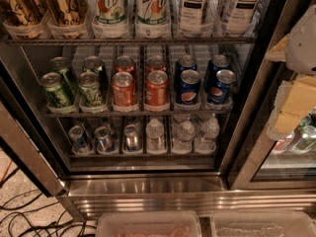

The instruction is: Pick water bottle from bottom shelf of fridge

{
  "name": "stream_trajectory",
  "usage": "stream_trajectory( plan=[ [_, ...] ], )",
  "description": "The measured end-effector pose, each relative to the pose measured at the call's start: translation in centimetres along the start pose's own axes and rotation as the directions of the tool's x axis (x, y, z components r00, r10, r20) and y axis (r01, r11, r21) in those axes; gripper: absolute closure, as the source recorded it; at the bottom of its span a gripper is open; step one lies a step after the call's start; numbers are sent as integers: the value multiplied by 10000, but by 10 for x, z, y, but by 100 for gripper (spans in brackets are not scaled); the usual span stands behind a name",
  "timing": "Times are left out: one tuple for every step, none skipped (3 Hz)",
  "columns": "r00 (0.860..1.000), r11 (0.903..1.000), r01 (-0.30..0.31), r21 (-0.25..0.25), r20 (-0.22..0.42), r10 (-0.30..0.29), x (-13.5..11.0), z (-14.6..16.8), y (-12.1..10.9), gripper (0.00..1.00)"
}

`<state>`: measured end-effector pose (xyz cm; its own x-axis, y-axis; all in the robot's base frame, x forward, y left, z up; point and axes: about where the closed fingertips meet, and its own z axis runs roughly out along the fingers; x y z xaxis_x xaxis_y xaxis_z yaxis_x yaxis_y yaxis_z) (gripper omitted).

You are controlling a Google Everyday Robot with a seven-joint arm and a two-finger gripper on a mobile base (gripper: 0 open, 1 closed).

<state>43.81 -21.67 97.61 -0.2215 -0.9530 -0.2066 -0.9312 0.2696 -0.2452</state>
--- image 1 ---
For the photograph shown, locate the black floor cables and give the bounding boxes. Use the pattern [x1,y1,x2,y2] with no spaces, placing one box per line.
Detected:
[0,166,97,237]

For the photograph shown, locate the green can front right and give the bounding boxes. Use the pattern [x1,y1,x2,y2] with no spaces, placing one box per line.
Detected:
[78,72,106,108]

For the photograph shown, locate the clear plastic bin right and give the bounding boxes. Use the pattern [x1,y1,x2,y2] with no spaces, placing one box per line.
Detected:
[210,211,316,237]

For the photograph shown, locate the middle wire shelf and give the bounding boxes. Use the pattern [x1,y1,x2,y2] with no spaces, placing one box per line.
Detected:
[46,110,230,118]

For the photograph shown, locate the green can front left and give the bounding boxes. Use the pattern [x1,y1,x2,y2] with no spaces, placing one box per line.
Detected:
[39,72,74,109]

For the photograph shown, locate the blue Pepsi can back left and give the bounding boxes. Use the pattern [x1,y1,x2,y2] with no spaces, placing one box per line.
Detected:
[174,54,198,90]

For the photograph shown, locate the gold LaCroix can right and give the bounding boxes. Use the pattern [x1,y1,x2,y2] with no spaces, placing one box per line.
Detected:
[45,0,88,39]

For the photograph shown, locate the green can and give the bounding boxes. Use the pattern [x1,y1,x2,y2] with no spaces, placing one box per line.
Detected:
[82,55,109,91]
[49,56,77,94]
[39,72,74,109]
[78,72,106,108]

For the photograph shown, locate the orange can back right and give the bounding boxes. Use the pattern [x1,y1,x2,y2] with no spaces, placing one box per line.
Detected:
[146,55,167,72]

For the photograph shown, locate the green can back left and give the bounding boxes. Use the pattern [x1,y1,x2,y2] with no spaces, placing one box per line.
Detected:
[49,56,77,94]

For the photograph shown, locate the slim blue can left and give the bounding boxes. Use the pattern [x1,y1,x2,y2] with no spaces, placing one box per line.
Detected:
[68,125,92,153]

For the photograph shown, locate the clear plastic bin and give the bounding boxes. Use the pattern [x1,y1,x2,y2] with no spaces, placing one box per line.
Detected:
[96,211,201,237]
[210,211,316,237]

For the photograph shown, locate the bottom wire shelf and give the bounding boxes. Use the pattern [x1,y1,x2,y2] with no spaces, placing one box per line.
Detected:
[69,152,214,159]

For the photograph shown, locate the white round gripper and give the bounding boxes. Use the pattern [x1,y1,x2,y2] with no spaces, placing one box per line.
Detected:
[265,5,316,140]

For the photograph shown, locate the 7UP can left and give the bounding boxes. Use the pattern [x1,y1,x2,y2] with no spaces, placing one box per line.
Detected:
[92,0,127,39]

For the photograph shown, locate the gold lacroix can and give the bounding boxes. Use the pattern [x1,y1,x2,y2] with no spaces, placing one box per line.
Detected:
[45,0,88,39]
[0,0,47,39]

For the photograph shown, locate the orange can front left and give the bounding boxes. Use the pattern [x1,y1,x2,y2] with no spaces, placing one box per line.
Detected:
[112,72,135,107]

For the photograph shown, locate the steel fridge door left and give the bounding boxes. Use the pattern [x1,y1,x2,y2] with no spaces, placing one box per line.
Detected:
[0,64,63,197]

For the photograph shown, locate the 7UP can right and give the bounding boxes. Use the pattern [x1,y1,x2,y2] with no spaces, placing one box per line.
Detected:
[135,0,170,39]

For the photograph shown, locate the slim silver can right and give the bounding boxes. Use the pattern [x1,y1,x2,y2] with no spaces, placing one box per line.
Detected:
[124,124,140,152]

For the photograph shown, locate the blue pepsi can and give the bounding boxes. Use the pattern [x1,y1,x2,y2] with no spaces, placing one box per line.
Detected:
[203,54,231,91]
[176,69,201,105]
[207,69,236,105]
[174,54,198,90]

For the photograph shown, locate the green can back right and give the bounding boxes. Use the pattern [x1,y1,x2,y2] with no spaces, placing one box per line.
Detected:
[82,55,109,91]

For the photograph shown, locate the Teas Tea bottle right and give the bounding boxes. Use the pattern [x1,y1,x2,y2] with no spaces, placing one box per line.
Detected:
[219,0,259,37]

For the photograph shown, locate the blue Pepsi can front left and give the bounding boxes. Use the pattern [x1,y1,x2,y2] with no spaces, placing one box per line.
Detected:
[176,69,201,105]

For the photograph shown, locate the orange floor cable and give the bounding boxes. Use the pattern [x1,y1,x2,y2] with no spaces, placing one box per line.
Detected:
[0,159,14,185]

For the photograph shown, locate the slim blue can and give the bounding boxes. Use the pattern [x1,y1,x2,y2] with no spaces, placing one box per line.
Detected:
[95,126,115,154]
[68,125,92,153]

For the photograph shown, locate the clear water bottle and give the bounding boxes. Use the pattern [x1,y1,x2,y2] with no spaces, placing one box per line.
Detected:
[172,120,196,155]
[146,118,165,154]
[195,118,220,154]

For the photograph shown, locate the slim blue can middle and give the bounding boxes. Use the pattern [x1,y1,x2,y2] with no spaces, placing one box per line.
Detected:
[95,126,115,154]

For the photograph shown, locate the gold LaCroix can left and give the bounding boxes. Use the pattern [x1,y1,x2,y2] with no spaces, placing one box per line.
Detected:
[0,0,47,39]

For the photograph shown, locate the wire shelf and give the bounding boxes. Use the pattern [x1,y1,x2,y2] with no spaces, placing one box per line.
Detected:
[4,37,256,46]
[46,110,230,118]
[69,152,214,159]

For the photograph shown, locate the clear plastic bin left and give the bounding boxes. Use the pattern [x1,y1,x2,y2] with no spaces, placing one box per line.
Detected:
[96,211,201,237]

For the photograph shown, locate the glass fridge door right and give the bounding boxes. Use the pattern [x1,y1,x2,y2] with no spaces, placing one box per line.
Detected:
[221,0,315,190]

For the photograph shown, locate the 7up can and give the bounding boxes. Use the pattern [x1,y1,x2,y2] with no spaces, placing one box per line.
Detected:
[135,0,170,39]
[92,0,127,39]

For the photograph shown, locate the orange can back left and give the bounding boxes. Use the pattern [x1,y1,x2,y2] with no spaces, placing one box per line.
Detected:
[114,55,136,78]

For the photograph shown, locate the Teas Tea bottle left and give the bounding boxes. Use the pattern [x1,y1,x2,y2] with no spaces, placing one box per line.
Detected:
[179,0,213,38]

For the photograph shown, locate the orange can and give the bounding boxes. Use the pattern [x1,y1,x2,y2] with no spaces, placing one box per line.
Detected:
[146,70,168,106]
[114,55,136,78]
[112,72,135,107]
[146,55,167,72]

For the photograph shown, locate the blue Pepsi can front right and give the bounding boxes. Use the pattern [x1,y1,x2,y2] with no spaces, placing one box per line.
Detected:
[207,69,236,105]

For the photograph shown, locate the teas tea bottle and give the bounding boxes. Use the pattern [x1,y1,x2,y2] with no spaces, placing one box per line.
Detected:
[179,0,213,38]
[219,0,259,37]

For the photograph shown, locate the blue Pepsi can back right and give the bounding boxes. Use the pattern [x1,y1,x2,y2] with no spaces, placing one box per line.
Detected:
[203,54,231,91]

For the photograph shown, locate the top wire shelf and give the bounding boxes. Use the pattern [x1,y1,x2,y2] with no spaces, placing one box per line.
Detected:
[4,37,256,46]

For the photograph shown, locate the orange can front right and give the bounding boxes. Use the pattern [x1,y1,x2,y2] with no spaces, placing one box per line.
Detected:
[146,70,168,106]

